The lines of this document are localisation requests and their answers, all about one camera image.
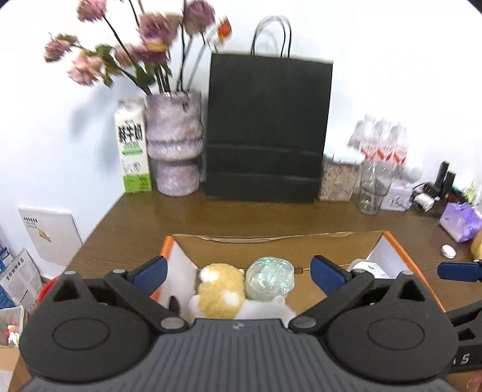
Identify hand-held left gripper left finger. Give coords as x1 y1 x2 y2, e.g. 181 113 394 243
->
49 255 191 335

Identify clear container of seeds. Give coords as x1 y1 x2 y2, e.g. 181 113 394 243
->
317 154 360 201

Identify red object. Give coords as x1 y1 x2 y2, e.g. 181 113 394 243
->
38 277 61 302

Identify white wet wipes pack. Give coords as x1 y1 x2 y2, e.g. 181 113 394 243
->
346 259 400 280

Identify white green milk carton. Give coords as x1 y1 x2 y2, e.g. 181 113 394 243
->
114 99 154 194

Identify purple tissue pack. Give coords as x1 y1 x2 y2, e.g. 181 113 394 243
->
439 202 482 243

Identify water bottle red label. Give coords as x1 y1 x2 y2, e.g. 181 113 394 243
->
389 122 410 164
371 119 393 162
348 115 377 159

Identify floral tin box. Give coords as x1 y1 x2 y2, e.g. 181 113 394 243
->
380 181 414 211

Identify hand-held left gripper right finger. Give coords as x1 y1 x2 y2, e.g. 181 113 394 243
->
288 255 430 335

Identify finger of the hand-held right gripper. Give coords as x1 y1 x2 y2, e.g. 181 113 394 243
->
437 262 482 283
446 299 482 329

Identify pale green wrapped ball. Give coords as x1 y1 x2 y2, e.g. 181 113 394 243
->
245 256 296 302

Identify clear glass cup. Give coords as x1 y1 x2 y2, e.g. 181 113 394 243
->
357 160 394 215

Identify wooden desktop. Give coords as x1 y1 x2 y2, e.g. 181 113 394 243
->
8 190 482 392

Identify yellow white plush toy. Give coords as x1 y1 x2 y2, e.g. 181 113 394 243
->
188 263 296 325

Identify dried pink flower bouquet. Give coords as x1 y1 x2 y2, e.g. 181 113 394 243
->
43 0 232 95

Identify white charger plug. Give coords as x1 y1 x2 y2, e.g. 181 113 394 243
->
413 190 435 212

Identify purple marbled vase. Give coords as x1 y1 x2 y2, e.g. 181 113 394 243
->
145 90 204 197

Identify black paper bag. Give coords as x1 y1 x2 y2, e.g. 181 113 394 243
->
205 15 334 205

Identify white board with label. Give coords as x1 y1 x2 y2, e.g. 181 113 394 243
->
18 205 83 276

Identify orange white cardboard box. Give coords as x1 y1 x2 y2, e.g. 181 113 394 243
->
158 231 447 325

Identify leaflets and boxes left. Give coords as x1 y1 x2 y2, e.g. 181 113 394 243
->
0 226 42 310

